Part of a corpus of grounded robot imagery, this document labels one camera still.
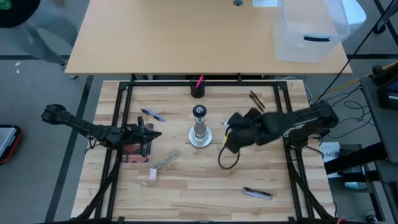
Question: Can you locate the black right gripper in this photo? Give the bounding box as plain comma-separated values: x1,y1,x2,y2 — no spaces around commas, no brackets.
224,108,265,155

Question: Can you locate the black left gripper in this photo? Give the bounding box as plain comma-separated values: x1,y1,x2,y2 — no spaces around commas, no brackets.
123,116,163,158

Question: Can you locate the white cable with label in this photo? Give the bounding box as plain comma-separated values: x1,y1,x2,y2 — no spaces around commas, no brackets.
141,149,183,188

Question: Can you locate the silver lamp base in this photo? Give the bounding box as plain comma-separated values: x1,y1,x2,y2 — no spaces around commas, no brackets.
187,104,214,149

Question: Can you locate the blue ballpoint pen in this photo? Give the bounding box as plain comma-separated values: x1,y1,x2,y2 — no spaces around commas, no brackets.
140,108,167,123

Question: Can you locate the landscape print notebook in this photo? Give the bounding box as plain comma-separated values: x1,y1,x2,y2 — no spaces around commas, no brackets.
121,123,155,165

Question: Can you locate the black pen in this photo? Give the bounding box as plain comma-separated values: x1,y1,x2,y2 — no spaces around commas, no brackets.
242,186,274,197

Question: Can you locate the black pen cup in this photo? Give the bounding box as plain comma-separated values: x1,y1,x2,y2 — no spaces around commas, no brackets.
190,76,206,99

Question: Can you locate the grey pen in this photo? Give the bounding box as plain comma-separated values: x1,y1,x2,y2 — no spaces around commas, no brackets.
242,190,274,201

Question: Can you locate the white printed cardboard box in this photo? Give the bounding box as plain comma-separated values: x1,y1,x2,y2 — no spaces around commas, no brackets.
319,141,342,180

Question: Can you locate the light wooden desk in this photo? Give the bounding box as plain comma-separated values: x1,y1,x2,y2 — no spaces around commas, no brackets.
64,0,353,76

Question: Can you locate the clear plastic storage bin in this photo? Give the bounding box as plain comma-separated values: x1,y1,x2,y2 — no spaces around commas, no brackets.
272,0,351,64

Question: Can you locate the black metal beam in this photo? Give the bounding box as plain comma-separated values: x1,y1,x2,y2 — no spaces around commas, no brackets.
323,141,388,175

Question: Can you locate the white sheet on desk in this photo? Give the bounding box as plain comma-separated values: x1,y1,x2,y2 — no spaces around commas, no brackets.
252,0,278,8

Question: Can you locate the dark grey side table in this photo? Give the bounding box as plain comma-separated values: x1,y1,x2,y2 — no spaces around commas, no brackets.
359,76,398,166

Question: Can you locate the red-edged case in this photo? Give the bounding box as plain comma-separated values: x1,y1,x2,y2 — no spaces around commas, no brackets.
0,124,23,166

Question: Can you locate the black device box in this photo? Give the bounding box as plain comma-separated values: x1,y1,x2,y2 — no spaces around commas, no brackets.
371,63,398,110

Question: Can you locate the black tripod stand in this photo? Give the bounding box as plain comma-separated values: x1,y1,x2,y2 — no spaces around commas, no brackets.
310,0,398,106

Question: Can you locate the person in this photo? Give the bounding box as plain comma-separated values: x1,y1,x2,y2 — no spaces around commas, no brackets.
0,0,80,79

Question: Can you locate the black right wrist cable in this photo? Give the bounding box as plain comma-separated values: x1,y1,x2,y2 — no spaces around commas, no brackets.
217,124,242,170

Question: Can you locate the black aluminium table frame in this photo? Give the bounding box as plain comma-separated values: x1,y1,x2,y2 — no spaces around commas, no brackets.
73,73,338,224

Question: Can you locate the yellow cable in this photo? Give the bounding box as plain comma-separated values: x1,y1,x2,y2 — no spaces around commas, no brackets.
312,62,398,100

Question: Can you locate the black floor cable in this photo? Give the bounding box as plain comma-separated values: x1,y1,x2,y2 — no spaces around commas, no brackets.
323,84,377,139

